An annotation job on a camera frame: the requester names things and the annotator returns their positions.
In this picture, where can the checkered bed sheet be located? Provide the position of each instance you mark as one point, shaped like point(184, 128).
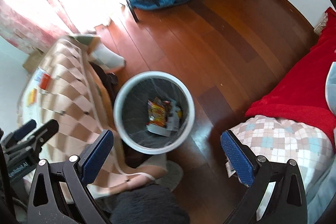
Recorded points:
point(280, 139)

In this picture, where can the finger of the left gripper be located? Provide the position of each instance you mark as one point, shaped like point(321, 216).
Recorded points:
point(39, 134)
point(22, 128)

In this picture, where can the white blue milk carton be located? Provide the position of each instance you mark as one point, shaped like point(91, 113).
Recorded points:
point(173, 123)

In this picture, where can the orange yellow snack bag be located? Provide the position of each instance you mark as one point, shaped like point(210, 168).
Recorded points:
point(158, 112)

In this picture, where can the white trash bin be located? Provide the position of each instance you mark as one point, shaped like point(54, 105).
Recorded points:
point(131, 116)

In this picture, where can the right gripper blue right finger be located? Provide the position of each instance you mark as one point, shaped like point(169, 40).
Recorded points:
point(241, 157)

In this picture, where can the yellow small box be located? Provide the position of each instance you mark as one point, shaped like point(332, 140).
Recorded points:
point(32, 97)

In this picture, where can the pink floral curtain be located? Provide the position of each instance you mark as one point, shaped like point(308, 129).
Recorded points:
point(31, 24)

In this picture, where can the blue white orange carton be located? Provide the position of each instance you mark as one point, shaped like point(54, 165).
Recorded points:
point(42, 78)

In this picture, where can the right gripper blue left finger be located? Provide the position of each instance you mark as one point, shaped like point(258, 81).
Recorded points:
point(94, 156)

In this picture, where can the brown paper bag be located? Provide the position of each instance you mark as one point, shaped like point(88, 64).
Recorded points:
point(33, 60)

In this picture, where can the red blanket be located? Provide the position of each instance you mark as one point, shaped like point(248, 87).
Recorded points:
point(300, 95)

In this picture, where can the checkered tablecloth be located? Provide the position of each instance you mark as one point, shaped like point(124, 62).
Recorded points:
point(78, 101)

